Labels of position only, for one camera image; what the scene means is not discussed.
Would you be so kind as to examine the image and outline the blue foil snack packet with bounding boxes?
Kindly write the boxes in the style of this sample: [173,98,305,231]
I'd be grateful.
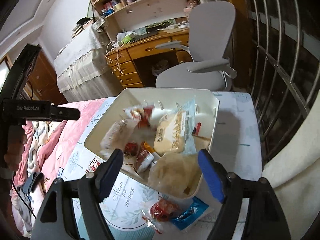
[169,197,213,232]

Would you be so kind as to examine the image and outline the clear bag of puffed snack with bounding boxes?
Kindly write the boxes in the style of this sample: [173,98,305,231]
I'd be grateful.
[148,153,201,199]

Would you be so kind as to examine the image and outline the brown snowflake chocolate packet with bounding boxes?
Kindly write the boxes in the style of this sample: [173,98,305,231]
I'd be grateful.
[124,142,139,158]

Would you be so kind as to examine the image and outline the clear pastry packet with text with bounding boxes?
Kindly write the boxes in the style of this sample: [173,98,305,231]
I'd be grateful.
[100,119,138,160]

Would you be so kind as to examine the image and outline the red topped candy bag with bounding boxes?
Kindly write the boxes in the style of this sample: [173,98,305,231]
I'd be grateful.
[192,122,201,136]

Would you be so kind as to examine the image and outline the orange white snack bar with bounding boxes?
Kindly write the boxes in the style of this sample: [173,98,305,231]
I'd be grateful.
[134,141,161,174]

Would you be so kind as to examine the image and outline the small red candy packet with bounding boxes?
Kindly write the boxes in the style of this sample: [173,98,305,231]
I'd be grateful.
[141,198,181,234]

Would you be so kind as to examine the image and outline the large cake bread packet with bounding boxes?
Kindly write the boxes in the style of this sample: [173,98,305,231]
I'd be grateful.
[153,99,196,156]

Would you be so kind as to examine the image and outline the red white snack packet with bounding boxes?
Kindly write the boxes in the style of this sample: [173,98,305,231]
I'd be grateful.
[123,105,155,128]

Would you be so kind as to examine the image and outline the beige wafer cracker packet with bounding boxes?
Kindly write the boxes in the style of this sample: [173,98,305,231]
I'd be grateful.
[193,135,211,152]

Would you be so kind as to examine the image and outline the person's left hand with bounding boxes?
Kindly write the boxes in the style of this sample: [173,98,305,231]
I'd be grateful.
[4,126,28,172]

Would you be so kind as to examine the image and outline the red cookies packet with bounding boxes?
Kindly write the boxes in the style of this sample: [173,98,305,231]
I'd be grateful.
[86,157,104,173]

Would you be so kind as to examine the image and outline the pink bed blanket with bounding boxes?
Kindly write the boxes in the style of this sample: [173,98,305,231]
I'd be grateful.
[11,98,106,236]

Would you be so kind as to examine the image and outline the lace covered cabinet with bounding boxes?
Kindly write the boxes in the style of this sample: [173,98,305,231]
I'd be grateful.
[54,25,123,102]

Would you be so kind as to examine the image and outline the floral printed tablecloth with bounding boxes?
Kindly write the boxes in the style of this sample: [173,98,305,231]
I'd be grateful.
[57,92,262,239]

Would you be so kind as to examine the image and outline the white floral curtain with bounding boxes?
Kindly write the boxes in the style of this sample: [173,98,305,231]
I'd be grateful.
[261,115,320,240]

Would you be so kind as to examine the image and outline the wooden desk with drawers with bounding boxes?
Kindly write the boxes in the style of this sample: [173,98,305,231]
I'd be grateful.
[105,29,192,88]

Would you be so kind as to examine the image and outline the white plastic storage bin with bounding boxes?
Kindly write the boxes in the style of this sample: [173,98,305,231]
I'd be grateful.
[83,87,221,201]

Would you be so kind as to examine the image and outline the wooden bookshelf hutch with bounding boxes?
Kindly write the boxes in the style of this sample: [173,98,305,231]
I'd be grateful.
[90,0,187,41]

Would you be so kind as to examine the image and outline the grey office chair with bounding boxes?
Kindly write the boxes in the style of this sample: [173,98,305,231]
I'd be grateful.
[156,0,237,92]

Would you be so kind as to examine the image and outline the metal window bars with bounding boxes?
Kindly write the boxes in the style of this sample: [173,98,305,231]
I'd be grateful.
[246,0,319,163]

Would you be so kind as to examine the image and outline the black cable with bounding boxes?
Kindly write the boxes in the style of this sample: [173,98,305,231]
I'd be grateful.
[11,179,37,219]

